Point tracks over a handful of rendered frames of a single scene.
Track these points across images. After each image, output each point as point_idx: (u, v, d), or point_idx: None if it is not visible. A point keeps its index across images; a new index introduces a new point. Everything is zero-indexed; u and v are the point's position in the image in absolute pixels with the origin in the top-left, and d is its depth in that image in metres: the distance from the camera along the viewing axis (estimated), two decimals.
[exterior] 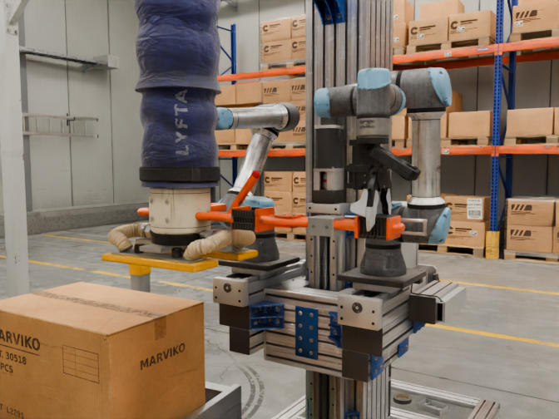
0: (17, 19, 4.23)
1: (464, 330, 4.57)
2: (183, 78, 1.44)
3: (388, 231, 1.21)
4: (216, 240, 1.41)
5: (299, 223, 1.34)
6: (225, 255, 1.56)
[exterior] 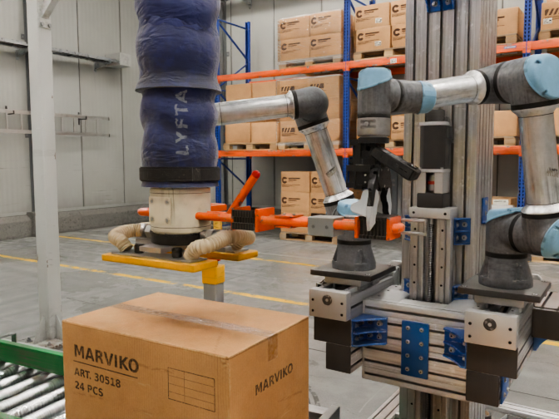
0: (51, 12, 4.06)
1: None
2: (183, 78, 1.44)
3: (388, 231, 1.21)
4: (216, 240, 1.41)
5: (299, 223, 1.34)
6: (225, 255, 1.56)
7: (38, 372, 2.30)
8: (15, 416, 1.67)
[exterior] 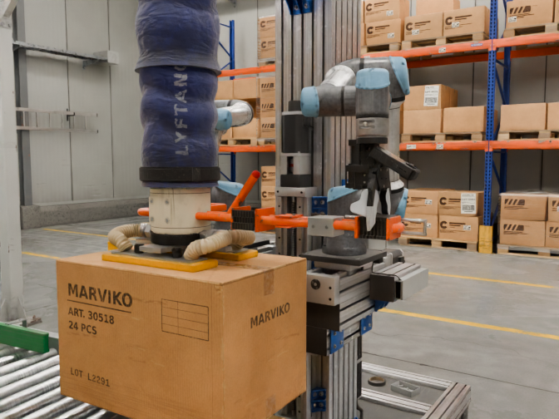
0: (11, 12, 4.32)
1: (449, 320, 4.64)
2: (182, 56, 1.44)
3: (388, 231, 1.21)
4: (216, 240, 1.41)
5: (299, 223, 1.34)
6: (225, 255, 1.56)
7: None
8: None
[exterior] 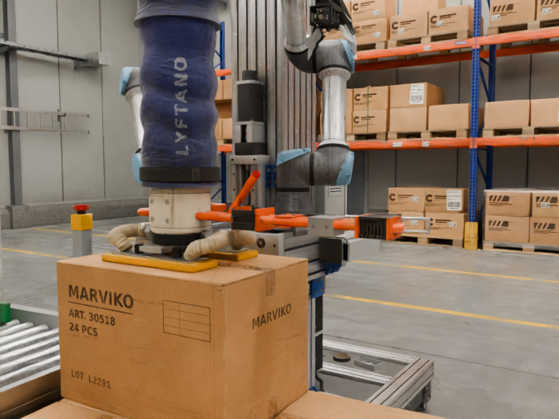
0: None
1: (427, 308, 4.67)
2: (181, 7, 1.43)
3: (388, 231, 1.21)
4: (216, 240, 1.41)
5: (299, 223, 1.34)
6: (225, 255, 1.56)
7: None
8: None
